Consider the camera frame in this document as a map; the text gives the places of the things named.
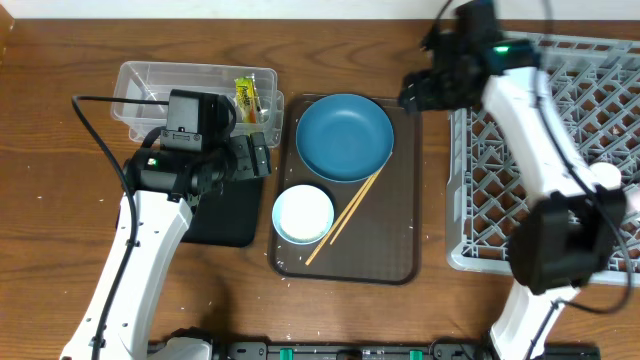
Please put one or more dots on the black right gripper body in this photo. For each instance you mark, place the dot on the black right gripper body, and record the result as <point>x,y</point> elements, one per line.
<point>432,94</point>

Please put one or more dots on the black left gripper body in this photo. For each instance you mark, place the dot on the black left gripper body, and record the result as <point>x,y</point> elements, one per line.
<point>239,166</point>

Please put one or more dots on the yellow green snack wrapper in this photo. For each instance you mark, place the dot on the yellow green snack wrapper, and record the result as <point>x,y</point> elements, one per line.
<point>248,100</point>

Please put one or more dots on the light blue rice bowl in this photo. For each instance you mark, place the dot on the light blue rice bowl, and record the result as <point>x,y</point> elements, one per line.
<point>303,214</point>

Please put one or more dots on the dark blue plate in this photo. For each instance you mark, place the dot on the dark blue plate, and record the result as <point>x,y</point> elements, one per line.
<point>344,138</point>

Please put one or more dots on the wooden chopstick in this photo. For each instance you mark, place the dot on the wooden chopstick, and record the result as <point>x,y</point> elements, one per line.
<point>353,205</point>
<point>323,241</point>

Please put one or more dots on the white cup green inside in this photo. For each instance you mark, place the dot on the white cup green inside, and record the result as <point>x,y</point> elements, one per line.
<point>608,175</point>

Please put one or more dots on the white cup pink inside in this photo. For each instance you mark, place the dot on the white cup pink inside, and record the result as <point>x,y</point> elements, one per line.
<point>633,199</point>

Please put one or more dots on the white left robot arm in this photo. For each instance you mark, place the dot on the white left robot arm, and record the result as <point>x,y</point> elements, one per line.
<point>118,321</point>

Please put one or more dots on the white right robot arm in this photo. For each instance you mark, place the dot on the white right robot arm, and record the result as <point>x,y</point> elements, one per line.
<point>574,219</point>

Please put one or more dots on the clear plastic waste bin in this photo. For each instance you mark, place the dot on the clear plastic waste bin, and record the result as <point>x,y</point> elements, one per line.
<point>155,80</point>

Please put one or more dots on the grey dishwasher rack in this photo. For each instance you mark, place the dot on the grey dishwasher rack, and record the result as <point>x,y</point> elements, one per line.
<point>595,85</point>

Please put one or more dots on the black plastic tray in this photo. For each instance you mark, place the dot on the black plastic tray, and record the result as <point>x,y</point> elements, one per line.
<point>204,209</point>

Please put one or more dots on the brown serving tray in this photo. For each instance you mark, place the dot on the brown serving tray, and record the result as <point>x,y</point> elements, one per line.
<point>381,243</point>

